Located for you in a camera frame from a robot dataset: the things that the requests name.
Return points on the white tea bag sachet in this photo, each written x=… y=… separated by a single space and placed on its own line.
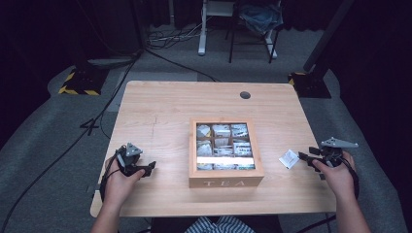
x=289 y=159

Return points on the person's right hand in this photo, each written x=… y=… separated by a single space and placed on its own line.
x=341 y=181

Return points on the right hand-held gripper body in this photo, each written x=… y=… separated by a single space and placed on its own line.
x=332 y=155

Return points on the grey table edge bracket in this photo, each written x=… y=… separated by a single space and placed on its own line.
x=92 y=188

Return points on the blue cloth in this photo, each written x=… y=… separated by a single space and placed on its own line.
x=260 y=17

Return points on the wooden tea box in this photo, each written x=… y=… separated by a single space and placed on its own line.
x=226 y=179

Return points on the black metal chair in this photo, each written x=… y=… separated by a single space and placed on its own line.
x=233 y=39

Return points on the white desk leg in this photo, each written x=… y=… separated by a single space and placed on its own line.
x=202 y=32
x=271 y=45

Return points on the striped-edge black stand base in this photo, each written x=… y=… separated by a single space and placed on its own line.
x=84 y=82
x=311 y=85

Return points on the black slanted stand pole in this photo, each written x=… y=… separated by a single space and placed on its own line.
x=327 y=32

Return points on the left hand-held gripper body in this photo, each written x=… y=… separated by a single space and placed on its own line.
x=131 y=160

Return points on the pile of tea bag packets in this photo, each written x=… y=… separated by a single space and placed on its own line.
x=223 y=145

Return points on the person's striped shirt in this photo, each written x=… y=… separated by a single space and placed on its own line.
x=220 y=225

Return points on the person's left hand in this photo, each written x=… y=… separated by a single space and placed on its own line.
x=118 y=189

